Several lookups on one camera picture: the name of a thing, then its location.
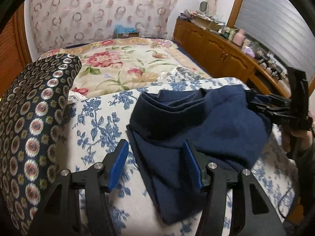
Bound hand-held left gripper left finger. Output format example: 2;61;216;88
27;139;130;236

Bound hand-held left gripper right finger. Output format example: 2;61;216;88
183;140;287;236

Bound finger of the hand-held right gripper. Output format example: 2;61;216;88
246;89;291;107
248;103;291;126

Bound navy blue printed t-shirt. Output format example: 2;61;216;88
126;85;274;226

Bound person's right forearm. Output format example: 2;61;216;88
295;146;315;206

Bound person's right hand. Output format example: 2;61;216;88
281;126;315;153

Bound blue floral white bedsheet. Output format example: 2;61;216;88
53;66;304;236

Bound pink bottle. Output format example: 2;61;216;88
233;29;246;47

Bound row of small cosmetic bottles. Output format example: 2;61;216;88
218;27;234;41

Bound wooden sideboard cabinet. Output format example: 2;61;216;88
173;17;294;99

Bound cardboard box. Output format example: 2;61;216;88
197;17;222;30

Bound red-flowered cream blanket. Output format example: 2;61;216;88
39;38;205;99

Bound dark medallion-patterned cushion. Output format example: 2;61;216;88
0;53;82;236

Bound pile of folded fabrics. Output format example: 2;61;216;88
180;10;201;21

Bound wooden louvered wardrobe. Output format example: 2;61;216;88
0;4;33;99

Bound circle-patterned sheer curtain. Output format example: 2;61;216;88
30;0;183;53

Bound wooden window frame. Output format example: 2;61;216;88
226;0;248;29

